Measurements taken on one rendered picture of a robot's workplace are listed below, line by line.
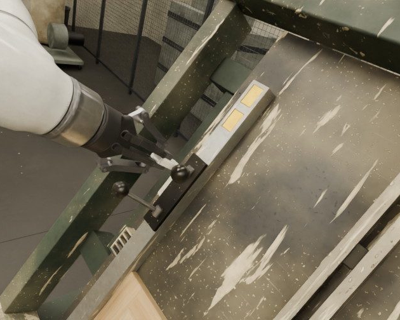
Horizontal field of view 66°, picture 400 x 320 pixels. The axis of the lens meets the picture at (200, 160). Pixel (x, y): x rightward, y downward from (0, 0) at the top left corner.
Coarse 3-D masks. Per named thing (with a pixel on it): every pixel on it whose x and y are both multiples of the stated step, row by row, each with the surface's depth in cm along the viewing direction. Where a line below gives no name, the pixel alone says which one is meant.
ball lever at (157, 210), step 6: (114, 186) 68; (120, 186) 67; (126, 186) 68; (114, 192) 67; (120, 192) 67; (126, 192) 68; (132, 198) 70; (138, 198) 71; (144, 204) 71; (150, 204) 72; (156, 210) 72; (162, 210) 72; (156, 216) 72
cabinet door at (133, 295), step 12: (132, 276) 75; (120, 288) 76; (132, 288) 74; (144, 288) 73; (120, 300) 75; (132, 300) 73; (144, 300) 71; (108, 312) 75; (120, 312) 74; (132, 312) 72; (144, 312) 70; (156, 312) 69
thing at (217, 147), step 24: (264, 96) 70; (240, 120) 70; (216, 144) 72; (216, 168) 74; (192, 192) 73; (168, 216) 73; (144, 240) 74; (120, 264) 75; (96, 288) 77; (72, 312) 78; (96, 312) 76
